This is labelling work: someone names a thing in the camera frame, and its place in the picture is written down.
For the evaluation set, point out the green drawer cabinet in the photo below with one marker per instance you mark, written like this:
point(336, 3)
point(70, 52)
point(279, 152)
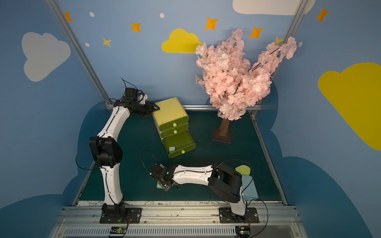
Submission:
point(172, 123)

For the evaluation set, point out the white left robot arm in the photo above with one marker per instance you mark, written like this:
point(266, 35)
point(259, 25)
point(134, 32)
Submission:
point(106, 151)

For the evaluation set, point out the dark metal tree base plate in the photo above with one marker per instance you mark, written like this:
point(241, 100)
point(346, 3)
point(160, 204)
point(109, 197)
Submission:
point(225, 139)

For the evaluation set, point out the light blue cutting board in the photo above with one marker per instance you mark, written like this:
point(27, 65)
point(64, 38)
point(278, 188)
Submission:
point(248, 188)

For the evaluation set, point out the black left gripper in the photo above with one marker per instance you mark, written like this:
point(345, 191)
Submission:
point(150, 108)

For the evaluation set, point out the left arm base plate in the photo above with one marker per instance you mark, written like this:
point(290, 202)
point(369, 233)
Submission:
point(121, 216)

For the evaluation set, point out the brown tree trunk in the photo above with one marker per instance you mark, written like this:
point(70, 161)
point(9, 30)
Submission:
point(224, 127)

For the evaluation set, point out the pink blossom tree crown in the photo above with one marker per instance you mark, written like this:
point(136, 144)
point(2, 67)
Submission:
point(231, 81)

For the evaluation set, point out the green round disc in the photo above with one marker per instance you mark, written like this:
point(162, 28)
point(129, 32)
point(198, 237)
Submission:
point(243, 170)

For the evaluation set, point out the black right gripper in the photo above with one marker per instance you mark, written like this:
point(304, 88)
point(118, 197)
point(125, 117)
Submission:
point(156, 174)

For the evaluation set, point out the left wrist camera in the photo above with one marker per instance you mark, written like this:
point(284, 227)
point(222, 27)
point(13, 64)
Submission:
point(131, 94)

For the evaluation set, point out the controller board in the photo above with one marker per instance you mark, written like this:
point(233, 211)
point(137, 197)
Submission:
point(117, 231)
point(242, 232)

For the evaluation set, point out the right controller board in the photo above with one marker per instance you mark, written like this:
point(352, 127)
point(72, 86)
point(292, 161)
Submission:
point(242, 232)

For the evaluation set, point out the aluminium frame rail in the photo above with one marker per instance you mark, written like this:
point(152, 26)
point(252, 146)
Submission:
point(197, 107)

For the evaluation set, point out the left controller board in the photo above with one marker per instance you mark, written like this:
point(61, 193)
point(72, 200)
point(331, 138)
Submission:
point(117, 231)

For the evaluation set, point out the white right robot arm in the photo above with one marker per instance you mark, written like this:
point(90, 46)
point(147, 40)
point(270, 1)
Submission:
point(221, 179)

